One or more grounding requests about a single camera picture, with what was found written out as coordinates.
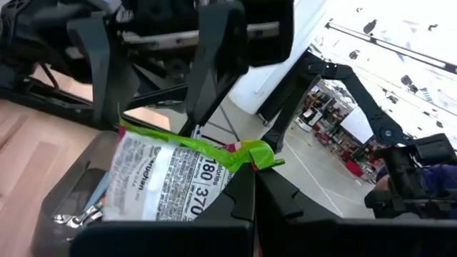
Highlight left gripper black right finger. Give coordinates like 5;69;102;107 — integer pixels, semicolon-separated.
256;167;457;257

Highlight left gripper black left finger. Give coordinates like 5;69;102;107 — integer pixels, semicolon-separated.
69;162;256;257

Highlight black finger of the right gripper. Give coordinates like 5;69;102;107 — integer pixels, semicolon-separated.
67;16;140;130
181;0;294;137

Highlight green pink ramen packet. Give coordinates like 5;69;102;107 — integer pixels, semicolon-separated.
101;103;286;222

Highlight spoon with grey-blue handle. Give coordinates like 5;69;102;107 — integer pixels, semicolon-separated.
82;171;112;212

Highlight silver spoon green handle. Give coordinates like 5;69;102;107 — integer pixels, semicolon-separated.
51;201;105;230

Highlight dark grey translucent bin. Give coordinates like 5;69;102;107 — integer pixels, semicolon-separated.
30;130;122;257

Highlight white panel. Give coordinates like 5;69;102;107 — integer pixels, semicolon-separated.
338;106;375;144

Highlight storage shelves with goods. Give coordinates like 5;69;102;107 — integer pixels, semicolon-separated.
296;80;379;179

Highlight black aluminium table frame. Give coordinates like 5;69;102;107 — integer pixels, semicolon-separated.
0;76;190;131

